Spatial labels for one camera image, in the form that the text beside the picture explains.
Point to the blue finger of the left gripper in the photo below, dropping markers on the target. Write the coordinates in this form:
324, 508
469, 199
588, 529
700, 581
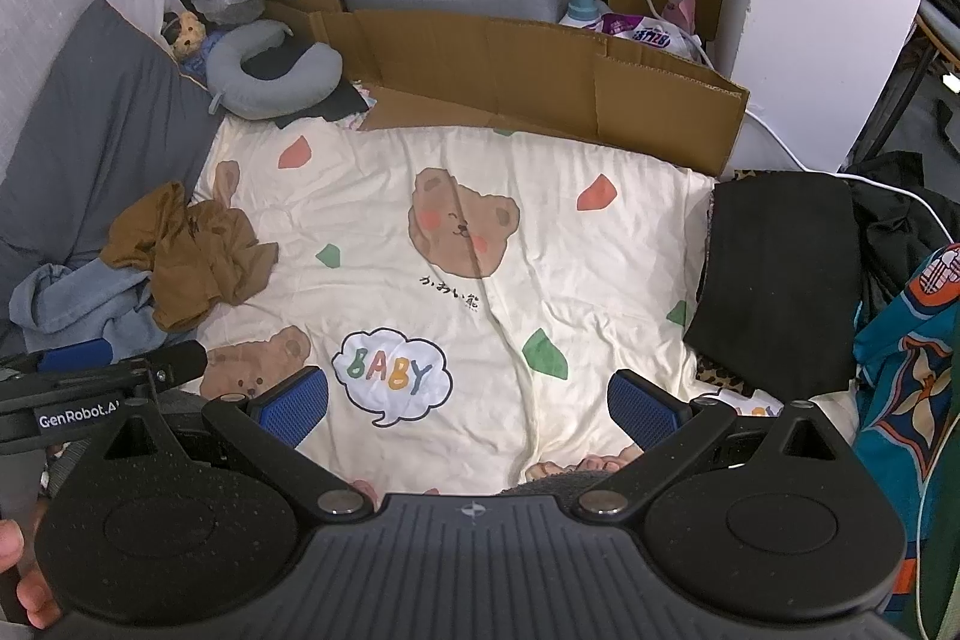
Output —
86, 355

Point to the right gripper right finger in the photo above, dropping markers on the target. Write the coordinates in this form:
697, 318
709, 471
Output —
676, 440

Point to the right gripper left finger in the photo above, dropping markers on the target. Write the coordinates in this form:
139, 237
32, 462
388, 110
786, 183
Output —
263, 432

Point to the brown t-shirt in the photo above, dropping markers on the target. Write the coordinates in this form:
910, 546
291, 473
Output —
196, 256

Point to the person's left hand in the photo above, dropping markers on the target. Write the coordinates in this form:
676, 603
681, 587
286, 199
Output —
32, 592

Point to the light blue garment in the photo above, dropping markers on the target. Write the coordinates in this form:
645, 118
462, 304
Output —
57, 306

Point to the black folded garment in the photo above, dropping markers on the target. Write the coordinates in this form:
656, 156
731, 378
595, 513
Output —
781, 284

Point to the dark grey pillow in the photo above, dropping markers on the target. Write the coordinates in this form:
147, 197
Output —
116, 118

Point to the cream bear print blanket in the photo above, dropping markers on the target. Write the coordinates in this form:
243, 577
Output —
467, 293

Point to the teal patterned garment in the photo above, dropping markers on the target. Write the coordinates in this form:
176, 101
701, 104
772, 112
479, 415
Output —
905, 356

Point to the blue-grey neck pillow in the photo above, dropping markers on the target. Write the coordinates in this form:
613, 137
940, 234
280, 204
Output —
250, 73

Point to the small plush bear toy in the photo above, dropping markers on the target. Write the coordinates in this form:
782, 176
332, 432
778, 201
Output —
184, 33

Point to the black cloth under neck pillow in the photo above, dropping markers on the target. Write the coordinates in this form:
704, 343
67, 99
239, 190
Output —
346, 99

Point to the large cardboard box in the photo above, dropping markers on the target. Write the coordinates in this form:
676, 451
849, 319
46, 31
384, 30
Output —
436, 69

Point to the purple white refill pouch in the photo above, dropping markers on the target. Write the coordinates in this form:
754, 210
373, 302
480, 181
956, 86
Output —
650, 32

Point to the blue cap detergent bottle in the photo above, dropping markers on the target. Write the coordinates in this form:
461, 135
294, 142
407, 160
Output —
581, 14

